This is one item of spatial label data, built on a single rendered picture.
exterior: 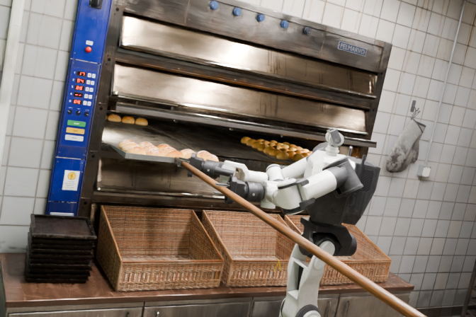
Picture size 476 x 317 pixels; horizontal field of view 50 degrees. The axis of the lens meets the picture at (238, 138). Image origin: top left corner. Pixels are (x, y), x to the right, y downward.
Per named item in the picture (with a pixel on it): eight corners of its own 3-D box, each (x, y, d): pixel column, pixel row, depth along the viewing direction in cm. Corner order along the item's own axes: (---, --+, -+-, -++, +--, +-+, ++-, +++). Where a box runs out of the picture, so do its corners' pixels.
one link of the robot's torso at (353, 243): (338, 250, 255) (346, 216, 253) (355, 260, 244) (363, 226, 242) (293, 250, 242) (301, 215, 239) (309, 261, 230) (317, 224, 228)
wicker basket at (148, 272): (91, 252, 276) (99, 204, 273) (185, 252, 305) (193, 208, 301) (114, 293, 235) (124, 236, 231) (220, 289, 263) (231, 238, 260)
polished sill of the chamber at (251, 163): (97, 148, 275) (98, 141, 275) (348, 175, 362) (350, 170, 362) (100, 151, 270) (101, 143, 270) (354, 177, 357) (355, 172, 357)
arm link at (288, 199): (270, 211, 214) (282, 216, 195) (263, 187, 214) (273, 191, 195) (293, 202, 216) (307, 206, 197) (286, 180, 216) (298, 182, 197)
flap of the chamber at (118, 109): (115, 110, 255) (105, 110, 272) (376, 148, 341) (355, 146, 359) (116, 105, 255) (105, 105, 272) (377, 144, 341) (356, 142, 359)
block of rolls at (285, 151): (238, 141, 395) (239, 135, 394) (288, 148, 418) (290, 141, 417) (279, 160, 342) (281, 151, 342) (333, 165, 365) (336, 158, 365)
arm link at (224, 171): (215, 160, 258) (237, 165, 257) (211, 181, 258) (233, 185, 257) (212, 160, 247) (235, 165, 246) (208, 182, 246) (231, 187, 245)
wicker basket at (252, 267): (192, 252, 307) (200, 209, 304) (270, 253, 333) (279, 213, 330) (226, 288, 264) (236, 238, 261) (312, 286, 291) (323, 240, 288)
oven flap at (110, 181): (94, 191, 272) (98, 154, 276) (347, 207, 359) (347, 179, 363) (96, 191, 268) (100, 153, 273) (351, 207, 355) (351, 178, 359)
